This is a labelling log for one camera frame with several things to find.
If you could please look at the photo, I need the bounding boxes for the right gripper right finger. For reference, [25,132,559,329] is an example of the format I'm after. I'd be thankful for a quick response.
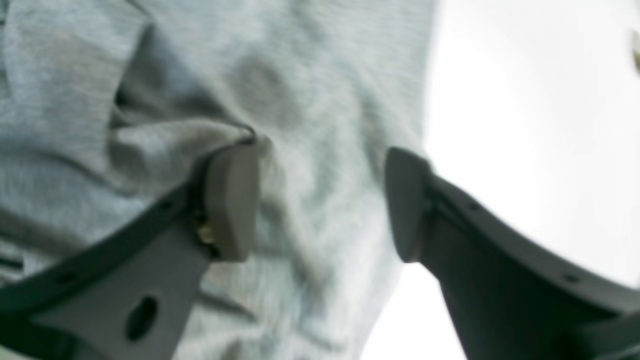
[385,146,640,360]

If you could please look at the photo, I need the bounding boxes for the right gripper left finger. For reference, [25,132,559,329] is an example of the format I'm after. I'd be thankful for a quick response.
[0,141,261,360]

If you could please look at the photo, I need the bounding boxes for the grey T-shirt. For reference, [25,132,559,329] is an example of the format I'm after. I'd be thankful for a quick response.
[0,0,437,360]

